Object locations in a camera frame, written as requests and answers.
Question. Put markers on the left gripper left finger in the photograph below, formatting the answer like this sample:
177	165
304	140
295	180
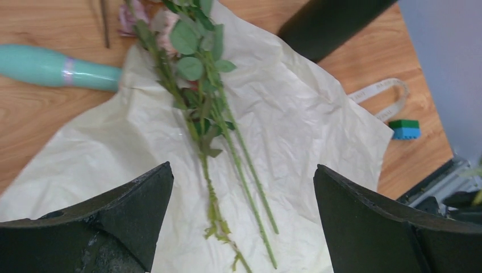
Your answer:
116	231

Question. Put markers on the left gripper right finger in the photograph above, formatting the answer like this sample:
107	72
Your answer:
368	232

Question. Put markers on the peach paper bouquet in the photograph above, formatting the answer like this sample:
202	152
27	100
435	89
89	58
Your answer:
292	115

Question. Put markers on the beige ribbon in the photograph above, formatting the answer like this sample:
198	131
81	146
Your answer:
392	93

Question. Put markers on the flower stems bunch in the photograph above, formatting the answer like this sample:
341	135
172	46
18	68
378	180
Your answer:
187	59

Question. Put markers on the black vase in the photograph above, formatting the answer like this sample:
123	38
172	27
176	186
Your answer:
319	27

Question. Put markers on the green blue block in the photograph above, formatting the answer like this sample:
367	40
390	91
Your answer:
405	129

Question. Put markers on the teal toy microphone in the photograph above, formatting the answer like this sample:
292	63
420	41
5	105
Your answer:
46	67

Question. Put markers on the black microphone tripod stand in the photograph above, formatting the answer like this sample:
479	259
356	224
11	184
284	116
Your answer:
104	19

